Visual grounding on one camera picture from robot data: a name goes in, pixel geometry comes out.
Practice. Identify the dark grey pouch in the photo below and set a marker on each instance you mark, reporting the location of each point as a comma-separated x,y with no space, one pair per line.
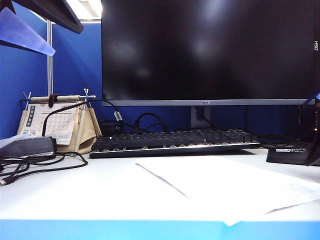
27,147

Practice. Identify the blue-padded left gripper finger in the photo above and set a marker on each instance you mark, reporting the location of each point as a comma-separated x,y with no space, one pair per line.
22,35

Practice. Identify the aluminium partition post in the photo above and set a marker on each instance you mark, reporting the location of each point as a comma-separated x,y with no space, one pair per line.
50,72

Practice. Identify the white wrinkled paper sheet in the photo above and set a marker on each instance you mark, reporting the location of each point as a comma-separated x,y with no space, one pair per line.
225,182

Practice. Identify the black HSD monitor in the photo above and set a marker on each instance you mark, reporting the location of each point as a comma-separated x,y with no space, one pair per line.
317,62

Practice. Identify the black mouse pad with label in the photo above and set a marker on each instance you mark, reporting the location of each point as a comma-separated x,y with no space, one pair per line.
287,156

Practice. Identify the black mechanical keyboard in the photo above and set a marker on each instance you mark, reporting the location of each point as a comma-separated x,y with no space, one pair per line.
160,143

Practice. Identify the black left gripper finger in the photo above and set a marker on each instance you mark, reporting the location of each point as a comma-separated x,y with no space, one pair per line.
60,15

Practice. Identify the small black adapter box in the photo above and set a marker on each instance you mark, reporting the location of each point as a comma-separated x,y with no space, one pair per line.
108,128

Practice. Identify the beige canvas desk organizer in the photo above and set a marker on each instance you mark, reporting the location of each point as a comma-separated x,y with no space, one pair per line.
86,130

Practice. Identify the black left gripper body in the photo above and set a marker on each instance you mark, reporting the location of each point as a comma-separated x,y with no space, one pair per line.
6,3

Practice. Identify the large black computer monitor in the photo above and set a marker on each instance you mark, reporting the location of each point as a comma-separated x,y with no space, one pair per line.
207,50

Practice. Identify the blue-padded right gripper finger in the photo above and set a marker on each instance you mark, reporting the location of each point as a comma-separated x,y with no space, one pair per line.
315,140

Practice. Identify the white calendar card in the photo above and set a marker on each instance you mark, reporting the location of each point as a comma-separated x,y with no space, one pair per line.
60,120

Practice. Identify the grey monitor stand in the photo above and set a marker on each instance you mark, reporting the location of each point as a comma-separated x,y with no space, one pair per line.
201,117

